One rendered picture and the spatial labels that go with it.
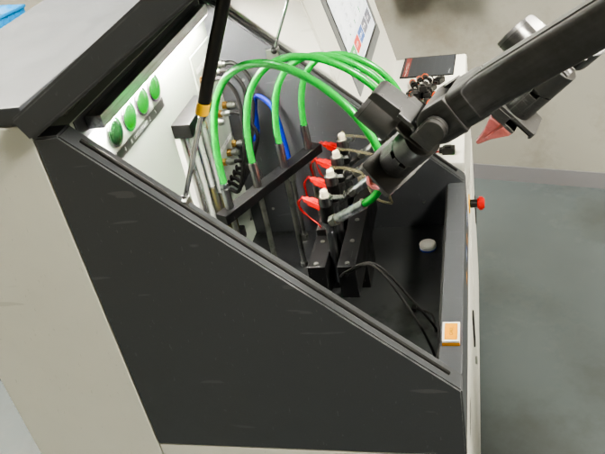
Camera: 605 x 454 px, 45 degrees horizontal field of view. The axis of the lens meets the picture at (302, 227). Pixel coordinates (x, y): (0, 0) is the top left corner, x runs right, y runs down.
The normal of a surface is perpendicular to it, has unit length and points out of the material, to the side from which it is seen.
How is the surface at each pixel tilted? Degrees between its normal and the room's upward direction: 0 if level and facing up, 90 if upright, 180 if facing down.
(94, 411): 90
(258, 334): 90
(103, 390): 90
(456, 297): 0
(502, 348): 0
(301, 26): 90
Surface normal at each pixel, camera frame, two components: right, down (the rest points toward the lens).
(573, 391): -0.17, -0.83
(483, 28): -0.44, 0.55
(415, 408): -0.18, 0.56
